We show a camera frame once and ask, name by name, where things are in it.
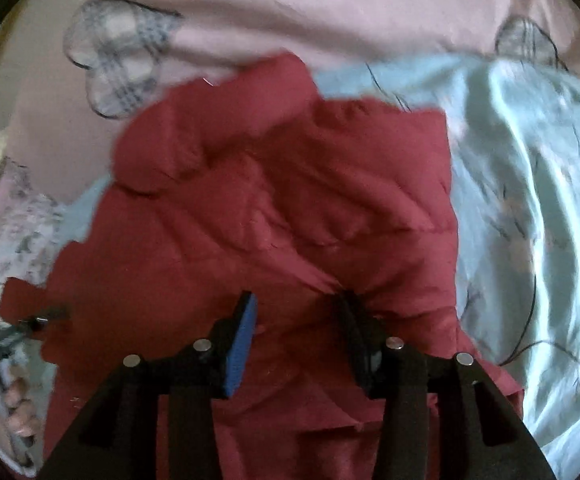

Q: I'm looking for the red quilted puffer jacket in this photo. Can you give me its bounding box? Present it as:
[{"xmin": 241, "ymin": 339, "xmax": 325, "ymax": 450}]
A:
[{"xmin": 0, "ymin": 50, "xmax": 526, "ymax": 480}]

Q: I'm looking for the person's left hand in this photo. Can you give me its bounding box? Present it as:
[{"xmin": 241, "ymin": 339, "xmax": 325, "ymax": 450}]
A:
[{"xmin": 0, "ymin": 365, "xmax": 42, "ymax": 443}]

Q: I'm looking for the pink floral fabric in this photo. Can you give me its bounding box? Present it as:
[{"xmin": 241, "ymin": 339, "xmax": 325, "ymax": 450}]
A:
[{"xmin": 0, "ymin": 156, "xmax": 69, "ymax": 291}]

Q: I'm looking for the light teal floral bedsheet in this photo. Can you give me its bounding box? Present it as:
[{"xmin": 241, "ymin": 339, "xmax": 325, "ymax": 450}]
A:
[{"xmin": 54, "ymin": 52, "xmax": 580, "ymax": 480}]

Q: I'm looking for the pink duvet with plaid hearts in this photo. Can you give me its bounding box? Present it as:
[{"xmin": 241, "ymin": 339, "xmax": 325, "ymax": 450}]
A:
[{"xmin": 7, "ymin": 0, "xmax": 580, "ymax": 200}]

